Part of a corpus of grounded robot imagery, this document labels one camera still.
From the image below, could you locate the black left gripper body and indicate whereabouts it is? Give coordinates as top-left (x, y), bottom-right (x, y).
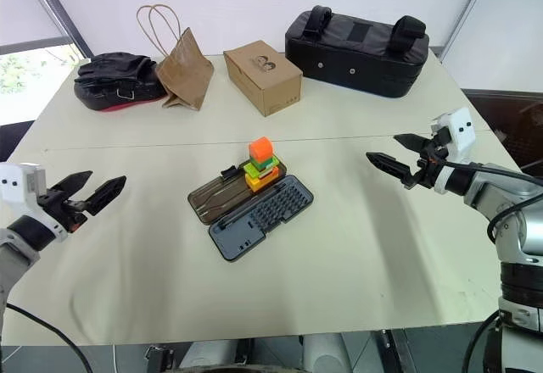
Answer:
top-left (36, 189), bottom-right (89, 235)

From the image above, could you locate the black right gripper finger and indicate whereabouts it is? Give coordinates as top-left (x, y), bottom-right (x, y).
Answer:
top-left (365, 151), bottom-right (417, 187)
top-left (393, 133), bottom-right (434, 153)

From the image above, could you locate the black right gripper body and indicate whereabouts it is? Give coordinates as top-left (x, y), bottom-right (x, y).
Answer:
top-left (412, 128), bottom-right (451, 189)

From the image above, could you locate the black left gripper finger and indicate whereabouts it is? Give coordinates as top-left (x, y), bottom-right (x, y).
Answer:
top-left (47, 170), bottom-right (94, 200)
top-left (84, 175), bottom-right (127, 217)

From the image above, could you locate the screwdriver bit case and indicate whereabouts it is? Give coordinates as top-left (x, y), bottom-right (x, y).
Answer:
top-left (188, 164), bottom-right (316, 264)

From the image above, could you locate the black and red pouch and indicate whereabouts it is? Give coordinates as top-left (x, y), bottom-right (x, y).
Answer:
top-left (73, 52), bottom-right (169, 114)

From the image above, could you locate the dark green toy block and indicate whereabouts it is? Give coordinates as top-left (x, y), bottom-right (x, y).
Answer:
top-left (250, 156), bottom-right (279, 170)

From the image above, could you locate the orange flat toy block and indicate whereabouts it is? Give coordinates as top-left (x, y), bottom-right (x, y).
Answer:
top-left (257, 165), bottom-right (282, 185)

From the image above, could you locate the orange rounded toy block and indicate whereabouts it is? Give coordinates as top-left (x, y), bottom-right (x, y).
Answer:
top-left (248, 136), bottom-right (277, 164)

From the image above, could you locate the lime green toy block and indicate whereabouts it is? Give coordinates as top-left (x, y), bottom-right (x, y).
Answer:
top-left (244, 160), bottom-right (267, 180)

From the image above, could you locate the brown cardboard box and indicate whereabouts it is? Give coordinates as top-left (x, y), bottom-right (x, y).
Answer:
top-left (222, 40), bottom-right (304, 118)

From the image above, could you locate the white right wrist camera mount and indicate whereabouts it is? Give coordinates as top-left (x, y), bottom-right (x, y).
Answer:
top-left (429, 108), bottom-right (474, 195)

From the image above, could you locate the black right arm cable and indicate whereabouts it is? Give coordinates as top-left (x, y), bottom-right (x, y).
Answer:
top-left (443, 157), bottom-right (543, 241)

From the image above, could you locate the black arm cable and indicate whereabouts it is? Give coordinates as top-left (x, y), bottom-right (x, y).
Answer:
top-left (5, 303), bottom-right (92, 373)
top-left (443, 157), bottom-right (543, 241)

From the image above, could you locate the large black strapped pad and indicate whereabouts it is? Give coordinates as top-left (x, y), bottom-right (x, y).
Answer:
top-left (284, 4), bottom-right (431, 100)

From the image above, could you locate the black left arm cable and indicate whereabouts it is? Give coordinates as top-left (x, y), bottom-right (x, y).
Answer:
top-left (5, 303), bottom-right (92, 373)

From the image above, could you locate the brown paper bag with handles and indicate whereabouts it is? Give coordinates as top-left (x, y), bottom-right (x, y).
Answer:
top-left (136, 3), bottom-right (215, 113)

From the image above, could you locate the black screwdriver handle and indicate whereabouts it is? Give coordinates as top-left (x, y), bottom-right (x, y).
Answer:
top-left (216, 184), bottom-right (286, 227)

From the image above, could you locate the grey diagonal frame bar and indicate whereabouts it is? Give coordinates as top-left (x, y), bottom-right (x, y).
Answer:
top-left (439, 0), bottom-right (498, 61)
top-left (15, 0), bottom-right (95, 58)

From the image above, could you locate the black cable at robot torso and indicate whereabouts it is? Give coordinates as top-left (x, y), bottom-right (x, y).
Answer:
top-left (462, 309), bottom-right (504, 373)

